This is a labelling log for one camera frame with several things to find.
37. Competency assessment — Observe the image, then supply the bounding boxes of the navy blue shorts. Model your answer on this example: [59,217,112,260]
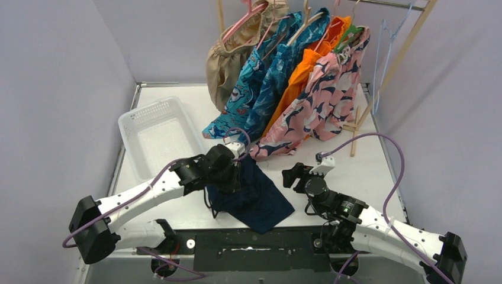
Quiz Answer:
[207,157,295,234]

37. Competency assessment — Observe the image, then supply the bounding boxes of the white perforated plastic basket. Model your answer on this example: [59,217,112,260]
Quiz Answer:
[118,96,205,182]

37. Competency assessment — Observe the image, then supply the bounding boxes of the light blue wire hanger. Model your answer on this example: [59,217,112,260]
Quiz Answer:
[371,3,413,115]

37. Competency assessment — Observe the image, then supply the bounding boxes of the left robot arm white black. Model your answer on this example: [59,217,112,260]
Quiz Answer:
[62,142,246,264]

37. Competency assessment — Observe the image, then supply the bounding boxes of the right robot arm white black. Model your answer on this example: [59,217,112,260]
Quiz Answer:
[282,163,467,283]

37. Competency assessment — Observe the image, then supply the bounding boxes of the light blue shark shorts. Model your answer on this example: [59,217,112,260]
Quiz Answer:
[202,12,295,139]

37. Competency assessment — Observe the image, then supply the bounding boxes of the pink shark print shorts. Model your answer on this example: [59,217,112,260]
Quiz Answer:
[250,27,371,160]

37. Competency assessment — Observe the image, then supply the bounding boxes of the orange shorts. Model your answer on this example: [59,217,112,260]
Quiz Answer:
[262,16,351,137]

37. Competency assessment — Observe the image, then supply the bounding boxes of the dark blue whale shorts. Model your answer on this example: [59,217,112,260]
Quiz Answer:
[242,8,330,141]

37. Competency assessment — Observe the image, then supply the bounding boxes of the beige shorts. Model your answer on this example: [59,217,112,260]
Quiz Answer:
[205,1,272,112]

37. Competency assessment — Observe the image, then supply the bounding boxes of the thin pink hanger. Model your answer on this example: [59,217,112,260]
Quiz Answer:
[255,1,289,54]

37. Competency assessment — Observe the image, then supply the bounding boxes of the green plastic hanger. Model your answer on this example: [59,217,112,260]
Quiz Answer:
[333,24,365,54]

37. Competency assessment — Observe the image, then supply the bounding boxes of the wooden hanger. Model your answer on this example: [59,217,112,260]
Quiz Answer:
[287,0,325,46]

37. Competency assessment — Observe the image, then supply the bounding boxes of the pink plastic hanger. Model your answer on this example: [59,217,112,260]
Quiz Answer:
[222,0,268,43]

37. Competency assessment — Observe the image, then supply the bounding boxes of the wooden clothes rack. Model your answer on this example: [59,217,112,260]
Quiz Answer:
[215,0,438,157]

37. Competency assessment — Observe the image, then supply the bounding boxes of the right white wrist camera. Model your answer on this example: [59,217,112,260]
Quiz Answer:
[309,152,336,176]

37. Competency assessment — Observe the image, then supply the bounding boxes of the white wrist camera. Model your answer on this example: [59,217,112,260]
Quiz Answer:
[309,152,336,176]
[225,142,246,160]

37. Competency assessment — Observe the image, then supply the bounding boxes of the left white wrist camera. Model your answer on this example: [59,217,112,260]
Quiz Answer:
[225,142,246,160]

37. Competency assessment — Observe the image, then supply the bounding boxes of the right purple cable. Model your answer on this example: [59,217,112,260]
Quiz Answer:
[317,132,456,284]

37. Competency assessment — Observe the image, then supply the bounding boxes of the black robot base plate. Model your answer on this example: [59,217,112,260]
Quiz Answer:
[154,225,354,272]

